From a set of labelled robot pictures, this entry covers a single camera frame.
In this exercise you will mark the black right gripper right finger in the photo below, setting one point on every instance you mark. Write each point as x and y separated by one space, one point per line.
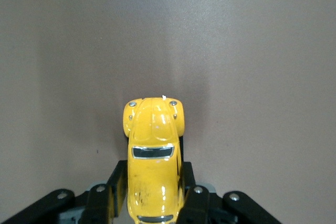
195 205

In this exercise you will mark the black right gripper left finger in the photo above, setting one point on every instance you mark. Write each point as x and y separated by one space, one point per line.
99 203

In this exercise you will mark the yellow beetle toy car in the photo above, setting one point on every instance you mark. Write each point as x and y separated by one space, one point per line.
155 176

